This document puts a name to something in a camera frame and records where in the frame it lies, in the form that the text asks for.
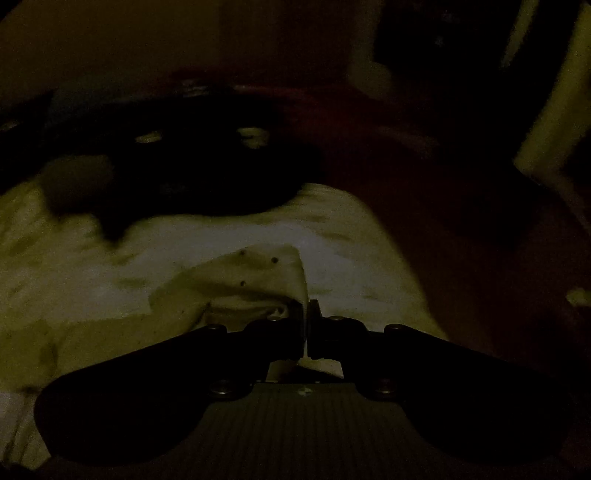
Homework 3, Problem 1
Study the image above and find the pale polka dot garment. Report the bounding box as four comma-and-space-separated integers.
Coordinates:
55, 246, 311, 374

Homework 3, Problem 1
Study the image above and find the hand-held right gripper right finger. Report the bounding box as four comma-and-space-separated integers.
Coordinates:
308, 299, 561, 402

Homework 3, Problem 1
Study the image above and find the pale upright panel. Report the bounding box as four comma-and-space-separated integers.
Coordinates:
510, 0, 591, 190

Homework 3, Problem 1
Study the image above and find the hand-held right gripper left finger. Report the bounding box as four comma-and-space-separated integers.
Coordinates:
39, 300, 309, 402

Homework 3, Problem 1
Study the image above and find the pale bed sheet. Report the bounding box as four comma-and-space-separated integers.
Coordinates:
0, 181, 451, 469

